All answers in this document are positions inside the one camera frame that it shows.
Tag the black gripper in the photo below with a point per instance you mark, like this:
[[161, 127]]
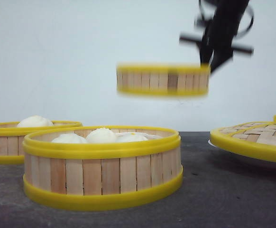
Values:
[[215, 46]]

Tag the white bun yellow dot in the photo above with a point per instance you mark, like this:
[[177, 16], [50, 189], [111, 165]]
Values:
[[130, 137]]

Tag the bamboo steamer basket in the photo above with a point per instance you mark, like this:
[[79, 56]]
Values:
[[12, 137], [96, 177]]

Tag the white bun front middle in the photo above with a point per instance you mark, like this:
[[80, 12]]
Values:
[[101, 135]]

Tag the white bun front left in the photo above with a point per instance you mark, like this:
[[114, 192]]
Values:
[[70, 138]]

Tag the large white bun left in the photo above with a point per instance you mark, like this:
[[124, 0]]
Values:
[[35, 121]]

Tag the woven bamboo steamer lid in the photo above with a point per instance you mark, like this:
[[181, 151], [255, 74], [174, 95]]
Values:
[[256, 140]]

